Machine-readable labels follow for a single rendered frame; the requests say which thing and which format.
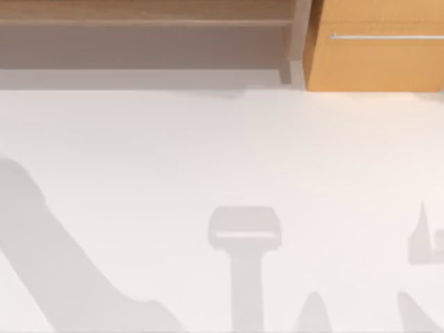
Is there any long metal handle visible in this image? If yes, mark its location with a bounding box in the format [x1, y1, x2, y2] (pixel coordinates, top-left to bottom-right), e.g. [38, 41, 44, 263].
[329, 31, 444, 41]

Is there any brown wooden open shelf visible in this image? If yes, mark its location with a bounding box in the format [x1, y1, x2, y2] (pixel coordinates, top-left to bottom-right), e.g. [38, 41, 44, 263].
[0, 0, 313, 85]

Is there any light wooden cupboard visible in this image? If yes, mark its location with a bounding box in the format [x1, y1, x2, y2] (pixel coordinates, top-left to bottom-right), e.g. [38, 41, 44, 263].
[302, 0, 444, 93]

